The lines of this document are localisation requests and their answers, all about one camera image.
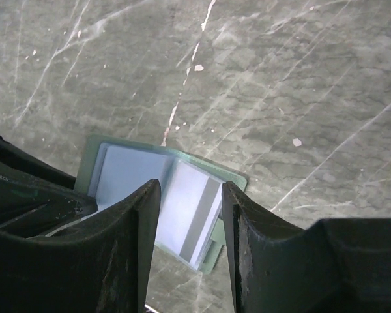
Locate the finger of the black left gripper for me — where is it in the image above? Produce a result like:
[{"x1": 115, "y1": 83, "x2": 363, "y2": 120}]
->
[
  {"x1": 0, "y1": 135, "x2": 76, "y2": 189},
  {"x1": 0, "y1": 171, "x2": 97, "y2": 239}
]

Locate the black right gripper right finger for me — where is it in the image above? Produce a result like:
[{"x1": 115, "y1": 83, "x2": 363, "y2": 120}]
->
[{"x1": 222, "y1": 182, "x2": 391, "y2": 313}]

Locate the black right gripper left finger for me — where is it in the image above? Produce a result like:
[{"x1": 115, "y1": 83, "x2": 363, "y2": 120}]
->
[{"x1": 0, "y1": 179, "x2": 161, "y2": 312}]

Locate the mint green card holder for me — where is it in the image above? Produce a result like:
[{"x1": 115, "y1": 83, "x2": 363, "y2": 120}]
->
[{"x1": 73, "y1": 134, "x2": 248, "y2": 274}]

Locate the white credit card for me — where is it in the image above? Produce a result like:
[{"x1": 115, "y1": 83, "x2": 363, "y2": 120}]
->
[{"x1": 156, "y1": 160, "x2": 222, "y2": 271}]

